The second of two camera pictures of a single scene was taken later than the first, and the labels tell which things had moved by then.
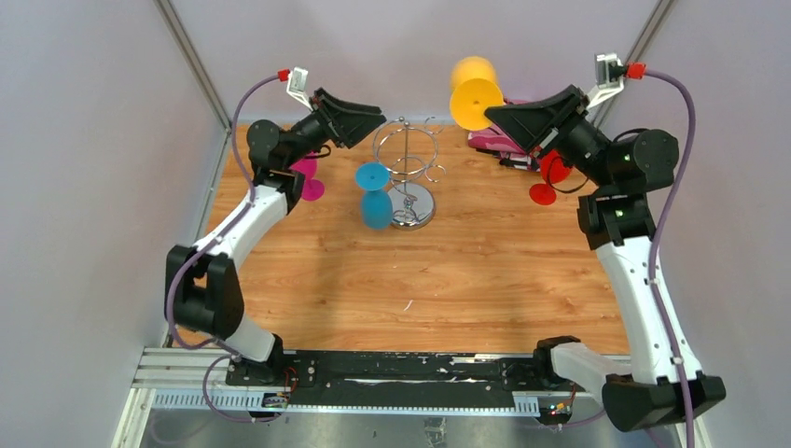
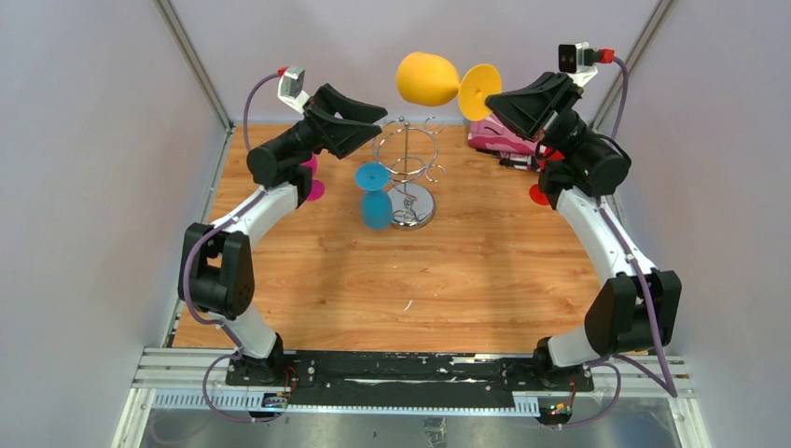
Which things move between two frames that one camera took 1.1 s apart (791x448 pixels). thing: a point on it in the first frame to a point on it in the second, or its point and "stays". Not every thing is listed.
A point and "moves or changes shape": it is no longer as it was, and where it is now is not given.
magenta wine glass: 313,189 stays
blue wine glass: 377,207 stays
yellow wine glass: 474,88 moves or changes shape
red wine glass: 553,170 stays
